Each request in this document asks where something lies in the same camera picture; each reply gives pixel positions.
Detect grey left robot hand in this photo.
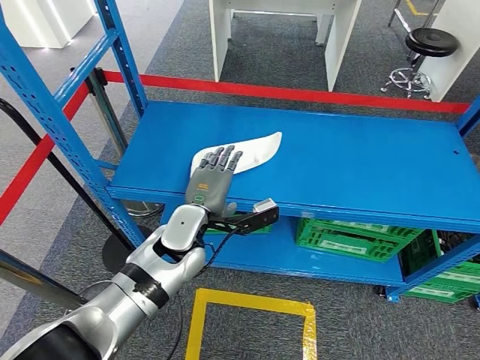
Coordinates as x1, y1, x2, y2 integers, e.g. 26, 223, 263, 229
184, 145, 244, 220

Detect white curved plastic part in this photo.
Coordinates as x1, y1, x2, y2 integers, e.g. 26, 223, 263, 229
189, 131, 282, 179

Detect blue metal shelf rack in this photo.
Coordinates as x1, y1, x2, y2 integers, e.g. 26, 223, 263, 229
0, 0, 480, 304

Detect long red barrier belt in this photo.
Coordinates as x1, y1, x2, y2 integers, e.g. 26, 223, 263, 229
102, 70, 470, 116

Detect black curved pole with base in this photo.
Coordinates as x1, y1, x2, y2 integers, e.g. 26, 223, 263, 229
0, 97, 151, 275

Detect grey stanchion with belt head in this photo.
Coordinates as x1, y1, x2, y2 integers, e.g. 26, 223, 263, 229
70, 67, 165, 220

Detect white desk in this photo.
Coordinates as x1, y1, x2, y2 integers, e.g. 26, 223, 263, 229
208, 0, 363, 93

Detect short red barrier belt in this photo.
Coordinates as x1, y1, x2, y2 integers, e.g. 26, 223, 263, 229
0, 83, 91, 227

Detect white block with light strips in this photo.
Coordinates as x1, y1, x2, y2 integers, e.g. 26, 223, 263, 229
0, 0, 99, 51

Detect black round stool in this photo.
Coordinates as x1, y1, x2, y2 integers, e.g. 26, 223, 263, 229
380, 27, 460, 101

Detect open green plastic crate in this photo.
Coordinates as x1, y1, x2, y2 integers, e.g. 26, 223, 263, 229
399, 229, 480, 292

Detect white cabinet panel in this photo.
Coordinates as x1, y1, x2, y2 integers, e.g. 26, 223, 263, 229
417, 0, 480, 103

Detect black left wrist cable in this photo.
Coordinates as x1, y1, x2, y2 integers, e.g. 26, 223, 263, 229
165, 226, 241, 360

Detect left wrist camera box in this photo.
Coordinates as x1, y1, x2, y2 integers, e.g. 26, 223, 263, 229
205, 197, 281, 236

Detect thin chrome frame legs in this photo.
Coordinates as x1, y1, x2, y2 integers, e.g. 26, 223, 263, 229
387, 0, 445, 35

